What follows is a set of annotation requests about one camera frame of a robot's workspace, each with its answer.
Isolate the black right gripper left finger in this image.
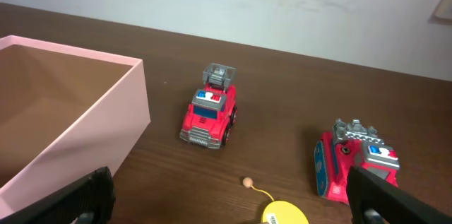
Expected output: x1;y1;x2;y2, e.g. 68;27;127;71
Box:
1;167;116;224

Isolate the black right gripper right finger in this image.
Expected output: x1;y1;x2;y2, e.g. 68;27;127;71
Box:
346;167;451;224

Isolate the red toy tank vehicle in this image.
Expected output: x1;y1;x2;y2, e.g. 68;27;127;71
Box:
314;119;400;204

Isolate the red toy fire truck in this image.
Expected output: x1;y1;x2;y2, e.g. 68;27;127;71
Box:
179;63;237;149

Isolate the pink cardboard box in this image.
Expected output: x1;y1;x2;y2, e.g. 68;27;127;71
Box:
1;35;150;217

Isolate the yellow wooden rattle drum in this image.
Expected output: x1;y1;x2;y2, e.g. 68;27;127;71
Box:
242;177;309;224

